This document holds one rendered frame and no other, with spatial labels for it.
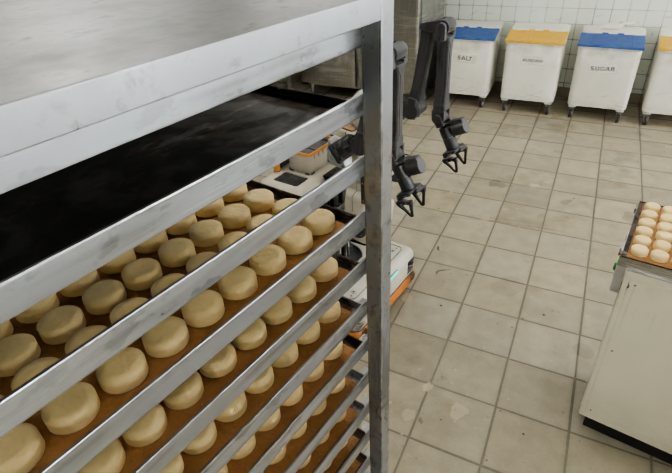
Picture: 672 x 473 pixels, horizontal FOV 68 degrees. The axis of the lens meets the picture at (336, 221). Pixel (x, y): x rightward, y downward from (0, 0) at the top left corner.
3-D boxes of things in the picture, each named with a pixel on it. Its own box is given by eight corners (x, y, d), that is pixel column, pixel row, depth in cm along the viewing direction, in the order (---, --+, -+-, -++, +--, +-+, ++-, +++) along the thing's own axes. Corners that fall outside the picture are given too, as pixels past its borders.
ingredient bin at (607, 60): (562, 118, 492) (578, 38, 450) (569, 98, 538) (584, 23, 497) (623, 125, 470) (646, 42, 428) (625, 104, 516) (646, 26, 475)
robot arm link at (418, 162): (394, 145, 195) (383, 154, 189) (418, 138, 187) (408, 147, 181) (405, 173, 198) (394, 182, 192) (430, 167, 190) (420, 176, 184)
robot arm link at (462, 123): (440, 110, 224) (431, 117, 218) (463, 103, 216) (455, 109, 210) (449, 135, 227) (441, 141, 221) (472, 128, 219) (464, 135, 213)
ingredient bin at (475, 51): (435, 105, 541) (440, 31, 500) (448, 87, 589) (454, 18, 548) (486, 110, 521) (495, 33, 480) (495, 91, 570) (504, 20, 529)
